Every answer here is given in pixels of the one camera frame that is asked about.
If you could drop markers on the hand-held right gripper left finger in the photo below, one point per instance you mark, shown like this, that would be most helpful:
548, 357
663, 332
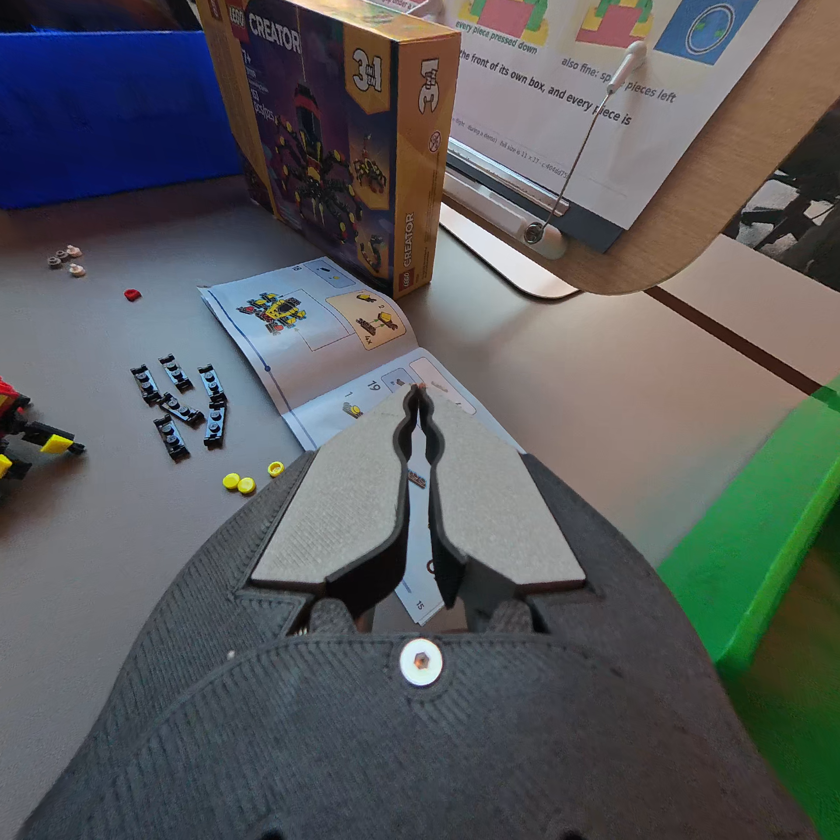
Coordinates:
328, 518

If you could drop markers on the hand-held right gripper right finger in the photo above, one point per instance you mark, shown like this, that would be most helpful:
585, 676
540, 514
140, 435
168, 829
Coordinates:
499, 512

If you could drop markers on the lego instruction booklet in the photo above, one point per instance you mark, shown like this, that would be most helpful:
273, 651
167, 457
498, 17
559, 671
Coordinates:
315, 341

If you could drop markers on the cluster of black lego plates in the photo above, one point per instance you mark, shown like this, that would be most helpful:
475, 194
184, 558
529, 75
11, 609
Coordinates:
180, 410

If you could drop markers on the black yellow red lego model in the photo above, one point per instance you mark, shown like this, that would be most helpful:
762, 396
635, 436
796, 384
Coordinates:
19, 426

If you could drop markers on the colourful lego set box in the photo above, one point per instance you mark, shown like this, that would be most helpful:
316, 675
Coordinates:
315, 131

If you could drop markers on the green plastic bin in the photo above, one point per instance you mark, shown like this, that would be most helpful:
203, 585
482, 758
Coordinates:
754, 525

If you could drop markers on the white plastic clip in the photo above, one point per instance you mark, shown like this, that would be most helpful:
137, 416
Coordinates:
554, 246

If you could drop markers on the curved wooden board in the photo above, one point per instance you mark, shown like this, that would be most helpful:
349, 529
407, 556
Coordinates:
722, 197

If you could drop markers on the white instruction poster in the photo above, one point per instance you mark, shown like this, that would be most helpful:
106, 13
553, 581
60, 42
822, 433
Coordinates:
525, 118

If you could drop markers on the black office chair base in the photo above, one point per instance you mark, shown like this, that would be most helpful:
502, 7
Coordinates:
787, 210

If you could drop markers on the blue plastic bin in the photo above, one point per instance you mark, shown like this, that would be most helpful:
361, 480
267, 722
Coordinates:
98, 118

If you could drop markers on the silver metal rail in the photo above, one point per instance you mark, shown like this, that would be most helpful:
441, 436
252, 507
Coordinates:
499, 180

